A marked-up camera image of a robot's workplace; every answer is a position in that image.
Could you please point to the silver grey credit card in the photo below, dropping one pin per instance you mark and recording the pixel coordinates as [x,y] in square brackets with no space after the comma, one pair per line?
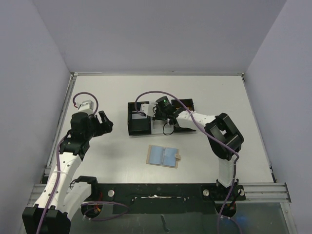
[138,116]

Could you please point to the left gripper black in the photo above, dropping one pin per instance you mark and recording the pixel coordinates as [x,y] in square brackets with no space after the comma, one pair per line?
[104,127]

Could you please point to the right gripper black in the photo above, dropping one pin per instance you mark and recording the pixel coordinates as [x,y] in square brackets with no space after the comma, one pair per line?
[172,117]

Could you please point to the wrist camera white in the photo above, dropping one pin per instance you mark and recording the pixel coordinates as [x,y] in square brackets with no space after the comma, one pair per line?
[86,107]
[148,109]

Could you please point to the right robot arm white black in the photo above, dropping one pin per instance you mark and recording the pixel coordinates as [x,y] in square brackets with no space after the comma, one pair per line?
[224,137]

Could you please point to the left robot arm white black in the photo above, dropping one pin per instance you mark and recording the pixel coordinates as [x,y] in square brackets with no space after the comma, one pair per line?
[53,210]

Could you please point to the black white card tray organizer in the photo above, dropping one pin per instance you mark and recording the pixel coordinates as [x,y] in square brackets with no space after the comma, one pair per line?
[149,126]

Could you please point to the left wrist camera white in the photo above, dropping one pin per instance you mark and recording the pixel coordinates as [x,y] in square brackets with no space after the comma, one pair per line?
[86,107]

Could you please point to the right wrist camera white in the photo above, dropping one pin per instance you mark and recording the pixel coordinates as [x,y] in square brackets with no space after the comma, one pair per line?
[148,109]

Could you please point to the aluminium frame rail front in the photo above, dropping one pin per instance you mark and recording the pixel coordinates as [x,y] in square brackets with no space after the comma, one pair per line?
[244,192]

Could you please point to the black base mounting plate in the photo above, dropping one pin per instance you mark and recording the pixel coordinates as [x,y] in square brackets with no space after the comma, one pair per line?
[151,199]

